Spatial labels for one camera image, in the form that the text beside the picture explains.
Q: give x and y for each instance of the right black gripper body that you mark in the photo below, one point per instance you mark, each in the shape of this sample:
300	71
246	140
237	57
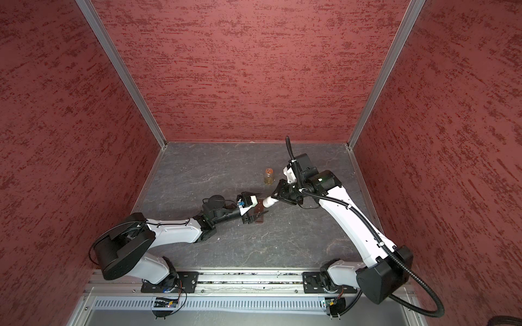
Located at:
291	193

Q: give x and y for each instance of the aluminium front rail frame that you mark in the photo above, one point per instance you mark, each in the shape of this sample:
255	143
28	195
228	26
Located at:
214	282

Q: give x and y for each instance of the white slotted cable duct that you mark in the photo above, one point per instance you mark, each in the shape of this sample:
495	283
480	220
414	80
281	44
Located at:
305	305

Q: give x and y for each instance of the brown pill organizer strip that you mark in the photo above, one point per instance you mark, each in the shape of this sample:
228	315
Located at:
257	212

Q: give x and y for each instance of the aluminium corner post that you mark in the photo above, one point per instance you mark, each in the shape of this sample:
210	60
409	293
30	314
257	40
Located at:
408	21
90	14

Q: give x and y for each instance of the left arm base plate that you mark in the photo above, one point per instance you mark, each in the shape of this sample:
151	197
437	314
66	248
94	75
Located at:
187	281

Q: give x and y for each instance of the white pill bottle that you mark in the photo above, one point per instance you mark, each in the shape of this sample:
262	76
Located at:
269	202

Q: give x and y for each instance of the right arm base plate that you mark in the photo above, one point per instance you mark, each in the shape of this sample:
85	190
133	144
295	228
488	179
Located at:
320	282

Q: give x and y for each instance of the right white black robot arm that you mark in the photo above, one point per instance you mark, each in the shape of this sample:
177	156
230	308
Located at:
378	276

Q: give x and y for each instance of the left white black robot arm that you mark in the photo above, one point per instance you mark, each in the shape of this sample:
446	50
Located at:
124	250

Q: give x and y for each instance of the amber glass pill jar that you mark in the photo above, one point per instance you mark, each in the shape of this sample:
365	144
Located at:
269	177

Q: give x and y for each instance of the right aluminium corner post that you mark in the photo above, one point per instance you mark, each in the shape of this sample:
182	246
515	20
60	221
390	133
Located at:
408	21

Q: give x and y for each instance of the left aluminium corner post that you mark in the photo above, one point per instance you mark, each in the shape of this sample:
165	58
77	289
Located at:
90	14

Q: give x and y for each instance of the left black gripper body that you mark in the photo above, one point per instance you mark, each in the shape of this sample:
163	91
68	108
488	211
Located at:
247	218

